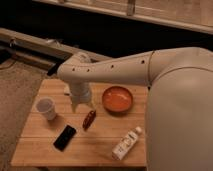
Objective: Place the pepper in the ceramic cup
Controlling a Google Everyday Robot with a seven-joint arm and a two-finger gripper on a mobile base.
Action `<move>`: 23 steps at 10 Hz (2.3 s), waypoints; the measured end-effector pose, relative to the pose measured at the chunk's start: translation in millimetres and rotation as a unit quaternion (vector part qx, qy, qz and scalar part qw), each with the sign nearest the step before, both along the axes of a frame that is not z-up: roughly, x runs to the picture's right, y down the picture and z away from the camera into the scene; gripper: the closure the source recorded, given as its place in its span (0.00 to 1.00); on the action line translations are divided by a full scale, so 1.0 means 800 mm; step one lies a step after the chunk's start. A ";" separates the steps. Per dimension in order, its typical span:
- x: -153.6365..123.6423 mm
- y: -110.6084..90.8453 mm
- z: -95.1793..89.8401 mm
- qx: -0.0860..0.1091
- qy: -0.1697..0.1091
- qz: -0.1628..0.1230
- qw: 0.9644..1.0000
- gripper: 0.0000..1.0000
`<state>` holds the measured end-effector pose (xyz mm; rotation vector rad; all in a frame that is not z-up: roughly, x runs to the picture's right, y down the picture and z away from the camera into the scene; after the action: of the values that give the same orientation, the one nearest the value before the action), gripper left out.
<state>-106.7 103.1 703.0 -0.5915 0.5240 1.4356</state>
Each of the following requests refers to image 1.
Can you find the white ceramic cup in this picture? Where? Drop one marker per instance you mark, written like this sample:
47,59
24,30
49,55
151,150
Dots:
46,107

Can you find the black phone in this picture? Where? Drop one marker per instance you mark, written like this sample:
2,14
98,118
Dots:
63,139

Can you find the wooden table board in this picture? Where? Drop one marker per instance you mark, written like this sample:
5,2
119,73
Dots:
92,147

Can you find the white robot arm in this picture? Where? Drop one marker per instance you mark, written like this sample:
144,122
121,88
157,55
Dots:
179,111

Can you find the white small block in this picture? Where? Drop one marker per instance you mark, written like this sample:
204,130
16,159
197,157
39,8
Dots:
66,90

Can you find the white plastic bottle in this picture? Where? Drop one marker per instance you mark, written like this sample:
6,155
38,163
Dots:
126,143

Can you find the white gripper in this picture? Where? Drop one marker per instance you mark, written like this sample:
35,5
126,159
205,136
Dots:
80,93

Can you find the orange bowl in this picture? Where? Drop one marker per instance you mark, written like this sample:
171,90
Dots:
117,99

